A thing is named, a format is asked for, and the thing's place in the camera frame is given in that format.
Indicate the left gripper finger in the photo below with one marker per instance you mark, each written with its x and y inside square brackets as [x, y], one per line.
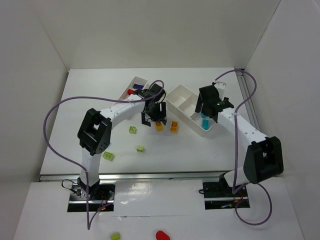
[146, 119]
[163, 112]

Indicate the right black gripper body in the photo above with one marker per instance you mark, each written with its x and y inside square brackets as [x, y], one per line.
[208, 107]

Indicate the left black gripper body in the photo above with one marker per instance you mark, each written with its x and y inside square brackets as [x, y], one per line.
[154, 115]

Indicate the white divided tray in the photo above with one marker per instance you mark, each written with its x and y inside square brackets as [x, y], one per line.
[182, 103]
[137, 80]

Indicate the teal lego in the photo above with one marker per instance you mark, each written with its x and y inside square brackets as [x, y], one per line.
[204, 117]
[205, 124]

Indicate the red rounded lego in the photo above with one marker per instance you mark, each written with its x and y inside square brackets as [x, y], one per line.
[130, 91]

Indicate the dark blue lego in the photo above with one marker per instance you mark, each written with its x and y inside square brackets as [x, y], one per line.
[138, 86]

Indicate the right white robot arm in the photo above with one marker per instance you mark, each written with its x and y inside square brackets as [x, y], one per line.
[257, 156]

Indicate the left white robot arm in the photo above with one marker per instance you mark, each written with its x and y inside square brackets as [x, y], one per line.
[96, 129]

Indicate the yellow lego centre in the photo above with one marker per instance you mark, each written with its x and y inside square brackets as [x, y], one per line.
[158, 126]

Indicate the orange lego centre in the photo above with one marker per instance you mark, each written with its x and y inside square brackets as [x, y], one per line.
[174, 126]

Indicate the green lego middle left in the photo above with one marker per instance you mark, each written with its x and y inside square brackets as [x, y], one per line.
[132, 130]

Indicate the pale green small lego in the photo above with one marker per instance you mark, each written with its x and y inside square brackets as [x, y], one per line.
[140, 148]

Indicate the green lego lower left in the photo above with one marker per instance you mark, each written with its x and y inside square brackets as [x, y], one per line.
[108, 156]

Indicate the red piece outside front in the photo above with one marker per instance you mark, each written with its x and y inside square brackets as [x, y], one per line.
[161, 235]

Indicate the green lego outside front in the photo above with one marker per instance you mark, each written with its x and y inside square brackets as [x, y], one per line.
[115, 236]

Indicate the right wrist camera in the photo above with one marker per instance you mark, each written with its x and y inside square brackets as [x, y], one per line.
[220, 86]

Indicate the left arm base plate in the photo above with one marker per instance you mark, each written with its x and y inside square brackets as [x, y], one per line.
[103, 198]

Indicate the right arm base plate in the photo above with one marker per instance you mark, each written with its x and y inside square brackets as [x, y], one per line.
[218, 197]

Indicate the aluminium front rail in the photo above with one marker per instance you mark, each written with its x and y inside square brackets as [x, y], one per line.
[138, 176]

